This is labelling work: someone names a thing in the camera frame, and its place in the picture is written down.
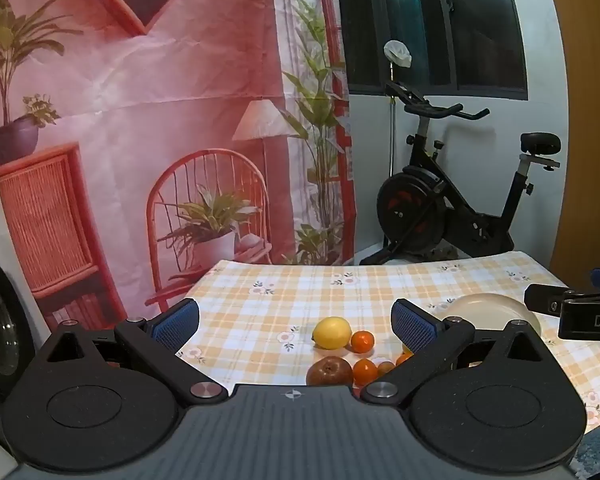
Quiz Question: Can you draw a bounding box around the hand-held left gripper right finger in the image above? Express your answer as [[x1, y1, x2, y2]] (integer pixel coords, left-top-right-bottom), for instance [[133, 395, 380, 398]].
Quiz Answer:
[[361, 298, 548, 405]]

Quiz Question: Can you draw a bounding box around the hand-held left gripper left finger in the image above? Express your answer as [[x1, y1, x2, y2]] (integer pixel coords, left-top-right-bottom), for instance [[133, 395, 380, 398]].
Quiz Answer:
[[39, 298, 229, 407]]

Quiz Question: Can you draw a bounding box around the cream round plate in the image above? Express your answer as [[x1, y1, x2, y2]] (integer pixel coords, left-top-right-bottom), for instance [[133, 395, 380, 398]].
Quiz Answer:
[[432, 292, 542, 341]]

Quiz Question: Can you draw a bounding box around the yellow lemon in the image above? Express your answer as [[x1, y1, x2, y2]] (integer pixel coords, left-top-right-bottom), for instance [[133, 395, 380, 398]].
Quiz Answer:
[[312, 316, 353, 350]]

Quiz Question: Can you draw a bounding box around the dull red apple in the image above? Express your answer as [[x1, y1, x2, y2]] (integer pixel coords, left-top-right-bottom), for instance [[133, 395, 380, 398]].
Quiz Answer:
[[306, 356, 355, 387]]

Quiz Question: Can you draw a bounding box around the checked floral tablecloth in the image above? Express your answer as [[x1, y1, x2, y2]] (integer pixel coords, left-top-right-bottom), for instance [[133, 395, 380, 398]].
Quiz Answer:
[[177, 251, 600, 433]]

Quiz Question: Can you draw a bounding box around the wooden door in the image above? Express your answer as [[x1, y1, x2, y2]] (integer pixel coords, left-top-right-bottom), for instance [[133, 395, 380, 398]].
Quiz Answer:
[[550, 0, 600, 281]]

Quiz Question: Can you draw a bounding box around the black exercise bike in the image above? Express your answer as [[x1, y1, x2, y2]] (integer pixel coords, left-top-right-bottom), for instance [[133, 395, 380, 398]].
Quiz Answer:
[[359, 81, 562, 266]]

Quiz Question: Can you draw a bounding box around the dark round appliance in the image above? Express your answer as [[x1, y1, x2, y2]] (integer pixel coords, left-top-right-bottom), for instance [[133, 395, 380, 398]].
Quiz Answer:
[[0, 257, 46, 401]]

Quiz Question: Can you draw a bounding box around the metal pole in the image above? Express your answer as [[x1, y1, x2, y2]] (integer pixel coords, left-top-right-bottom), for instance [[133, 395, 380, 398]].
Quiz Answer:
[[387, 62, 396, 178]]

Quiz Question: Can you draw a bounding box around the white cloth cap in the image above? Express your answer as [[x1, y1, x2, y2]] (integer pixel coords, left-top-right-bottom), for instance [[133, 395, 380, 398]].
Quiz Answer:
[[384, 39, 413, 68]]

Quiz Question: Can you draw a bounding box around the dark window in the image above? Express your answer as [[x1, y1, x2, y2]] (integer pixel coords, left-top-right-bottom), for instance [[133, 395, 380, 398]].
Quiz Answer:
[[334, 0, 529, 102]]

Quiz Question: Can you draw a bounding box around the printed wall tapestry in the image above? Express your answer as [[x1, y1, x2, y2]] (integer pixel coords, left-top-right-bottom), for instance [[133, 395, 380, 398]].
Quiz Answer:
[[0, 0, 356, 331]]

